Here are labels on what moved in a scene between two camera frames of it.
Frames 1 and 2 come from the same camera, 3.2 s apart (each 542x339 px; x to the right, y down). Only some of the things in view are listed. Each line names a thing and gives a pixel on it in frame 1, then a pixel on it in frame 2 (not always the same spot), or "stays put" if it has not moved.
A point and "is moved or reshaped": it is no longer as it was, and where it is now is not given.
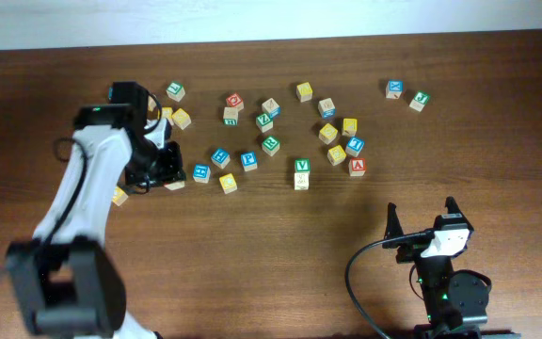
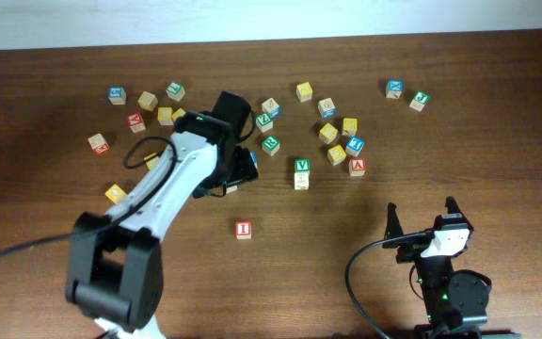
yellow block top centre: [304, 91] stays put
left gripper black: [170, 173] -> [245, 170]
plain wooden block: [151, 104] stays put
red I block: [175, 185] is moved or reshaped
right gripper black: [412, 247] stays put
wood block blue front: [326, 108] stays put
